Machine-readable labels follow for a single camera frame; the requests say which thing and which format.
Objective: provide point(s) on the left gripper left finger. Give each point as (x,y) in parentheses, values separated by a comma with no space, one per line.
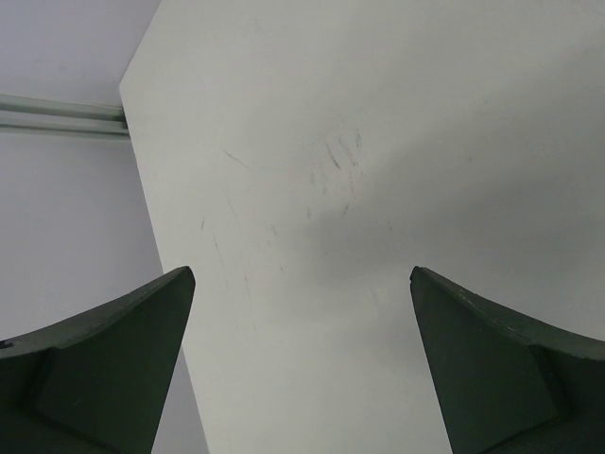
(96,382)

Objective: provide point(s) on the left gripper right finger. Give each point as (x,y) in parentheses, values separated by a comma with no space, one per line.
(506,382)

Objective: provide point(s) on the left aluminium frame post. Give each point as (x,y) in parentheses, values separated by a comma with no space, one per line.
(21,114)

